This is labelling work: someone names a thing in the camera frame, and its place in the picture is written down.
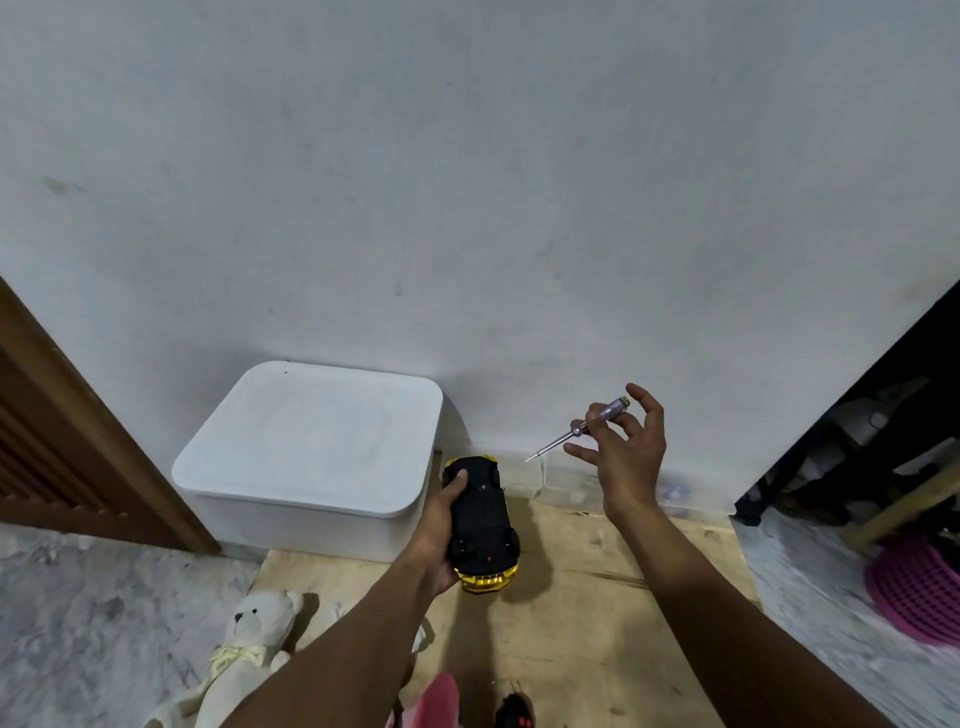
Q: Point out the person's left thumb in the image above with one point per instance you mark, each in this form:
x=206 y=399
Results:
x=458 y=484

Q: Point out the dark furniture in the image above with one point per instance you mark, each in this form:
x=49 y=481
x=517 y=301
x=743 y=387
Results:
x=862 y=420

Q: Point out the light wooden board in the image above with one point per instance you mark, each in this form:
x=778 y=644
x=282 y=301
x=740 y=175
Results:
x=585 y=637

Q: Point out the white lidded plastic storage box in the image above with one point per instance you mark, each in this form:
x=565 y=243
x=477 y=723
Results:
x=315 y=450

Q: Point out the pink plastic basket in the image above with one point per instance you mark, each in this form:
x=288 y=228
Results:
x=919 y=592

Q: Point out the black and red toy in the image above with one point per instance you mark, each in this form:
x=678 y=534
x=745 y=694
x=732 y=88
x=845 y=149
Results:
x=516 y=709

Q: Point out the person's right forearm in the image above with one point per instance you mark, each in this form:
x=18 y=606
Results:
x=712 y=622

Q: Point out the white teddy bear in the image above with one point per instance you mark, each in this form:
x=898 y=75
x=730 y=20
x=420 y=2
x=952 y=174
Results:
x=240 y=660

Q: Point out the person's right thumb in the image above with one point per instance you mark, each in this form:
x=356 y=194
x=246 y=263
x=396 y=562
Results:
x=583 y=452

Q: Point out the person's right middle finger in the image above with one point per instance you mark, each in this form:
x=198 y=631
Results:
x=646 y=409

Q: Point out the brown louvered wooden door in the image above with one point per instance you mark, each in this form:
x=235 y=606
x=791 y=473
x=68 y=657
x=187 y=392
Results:
x=67 y=450

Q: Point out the person's left hand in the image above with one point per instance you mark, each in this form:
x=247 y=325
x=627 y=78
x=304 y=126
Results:
x=429 y=544

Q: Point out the person's left forearm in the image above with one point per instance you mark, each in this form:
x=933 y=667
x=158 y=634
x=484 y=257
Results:
x=341 y=660

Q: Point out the person's right hand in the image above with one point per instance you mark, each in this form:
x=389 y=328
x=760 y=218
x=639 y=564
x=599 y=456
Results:
x=634 y=469

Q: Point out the yellow and black toy car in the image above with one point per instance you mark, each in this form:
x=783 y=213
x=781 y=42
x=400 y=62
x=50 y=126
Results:
x=484 y=525

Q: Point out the pink toy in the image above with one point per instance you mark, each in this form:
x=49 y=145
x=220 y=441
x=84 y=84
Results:
x=441 y=705

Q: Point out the bamboo pole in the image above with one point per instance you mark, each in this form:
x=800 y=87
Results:
x=911 y=502

